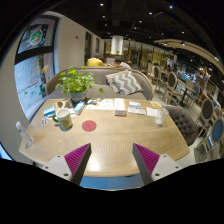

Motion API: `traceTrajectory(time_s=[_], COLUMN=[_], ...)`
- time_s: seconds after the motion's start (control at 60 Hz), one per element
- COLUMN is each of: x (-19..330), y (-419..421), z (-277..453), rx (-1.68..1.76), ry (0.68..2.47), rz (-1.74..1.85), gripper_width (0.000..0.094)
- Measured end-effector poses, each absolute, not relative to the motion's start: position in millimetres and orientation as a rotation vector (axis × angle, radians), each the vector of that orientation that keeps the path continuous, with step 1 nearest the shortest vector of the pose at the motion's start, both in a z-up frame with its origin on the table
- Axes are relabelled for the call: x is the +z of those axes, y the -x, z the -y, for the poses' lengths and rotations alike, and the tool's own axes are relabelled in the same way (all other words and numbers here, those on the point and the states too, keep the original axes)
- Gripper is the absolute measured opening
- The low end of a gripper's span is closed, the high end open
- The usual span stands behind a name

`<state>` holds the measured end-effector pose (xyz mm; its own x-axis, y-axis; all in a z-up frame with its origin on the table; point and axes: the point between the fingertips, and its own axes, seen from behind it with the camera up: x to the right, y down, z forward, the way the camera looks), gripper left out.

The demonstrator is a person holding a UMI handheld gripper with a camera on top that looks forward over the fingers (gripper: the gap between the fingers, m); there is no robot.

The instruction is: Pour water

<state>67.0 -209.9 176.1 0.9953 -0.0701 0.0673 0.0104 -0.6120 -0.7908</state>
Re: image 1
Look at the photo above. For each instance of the green potted plant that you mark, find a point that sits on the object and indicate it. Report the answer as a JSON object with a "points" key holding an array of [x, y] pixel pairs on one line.
{"points": [[76, 82]]}

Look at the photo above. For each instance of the clear plastic water bottle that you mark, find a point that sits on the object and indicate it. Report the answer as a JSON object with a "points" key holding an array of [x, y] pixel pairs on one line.
{"points": [[24, 135]]}

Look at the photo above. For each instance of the blue white leaflet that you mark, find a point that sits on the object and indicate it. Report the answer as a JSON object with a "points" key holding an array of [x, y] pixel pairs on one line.
{"points": [[135, 107]]}

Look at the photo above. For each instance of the clear plastic drink cup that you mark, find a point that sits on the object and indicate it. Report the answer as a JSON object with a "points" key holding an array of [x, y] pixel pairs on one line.
{"points": [[162, 113]]}

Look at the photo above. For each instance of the red round coaster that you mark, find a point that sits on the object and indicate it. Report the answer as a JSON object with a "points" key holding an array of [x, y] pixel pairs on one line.
{"points": [[89, 126]]}

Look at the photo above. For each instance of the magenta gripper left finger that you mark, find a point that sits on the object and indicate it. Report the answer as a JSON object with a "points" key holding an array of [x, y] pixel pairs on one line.
{"points": [[71, 166]]}

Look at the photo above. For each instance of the grey curved sofa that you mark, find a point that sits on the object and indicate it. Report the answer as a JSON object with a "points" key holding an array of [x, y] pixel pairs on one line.
{"points": [[102, 89]]}

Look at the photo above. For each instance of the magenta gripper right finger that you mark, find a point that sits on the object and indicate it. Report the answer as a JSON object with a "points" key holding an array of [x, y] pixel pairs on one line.
{"points": [[152, 166]]}

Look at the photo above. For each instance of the grey zigzag cushion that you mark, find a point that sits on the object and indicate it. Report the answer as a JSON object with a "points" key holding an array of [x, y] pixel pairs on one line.
{"points": [[124, 83]]}

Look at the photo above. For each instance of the person in yellow shirt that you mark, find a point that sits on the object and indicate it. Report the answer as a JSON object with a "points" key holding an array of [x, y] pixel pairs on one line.
{"points": [[94, 61]]}

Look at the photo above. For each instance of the light blue tissue pack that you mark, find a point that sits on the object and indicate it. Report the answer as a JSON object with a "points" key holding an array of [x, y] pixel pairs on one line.
{"points": [[79, 108]]}

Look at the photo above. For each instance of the white paper menu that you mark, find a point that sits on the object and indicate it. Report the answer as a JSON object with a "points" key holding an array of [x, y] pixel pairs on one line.
{"points": [[106, 104]]}

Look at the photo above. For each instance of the blue white card box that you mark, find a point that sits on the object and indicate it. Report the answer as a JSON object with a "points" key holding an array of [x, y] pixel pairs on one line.
{"points": [[49, 111]]}

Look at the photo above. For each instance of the white green ceramic mug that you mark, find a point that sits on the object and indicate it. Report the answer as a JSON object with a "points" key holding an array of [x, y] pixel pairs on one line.
{"points": [[63, 118]]}

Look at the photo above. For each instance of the wooden dining chair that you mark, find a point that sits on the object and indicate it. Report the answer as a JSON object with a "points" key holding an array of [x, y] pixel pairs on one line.
{"points": [[171, 90]]}

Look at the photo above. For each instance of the grey tufted armchair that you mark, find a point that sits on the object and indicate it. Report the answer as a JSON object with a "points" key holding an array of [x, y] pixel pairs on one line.
{"points": [[184, 123]]}

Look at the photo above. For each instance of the blue round-back chair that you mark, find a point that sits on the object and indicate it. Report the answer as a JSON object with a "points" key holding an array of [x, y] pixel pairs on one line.
{"points": [[209, 148]]}

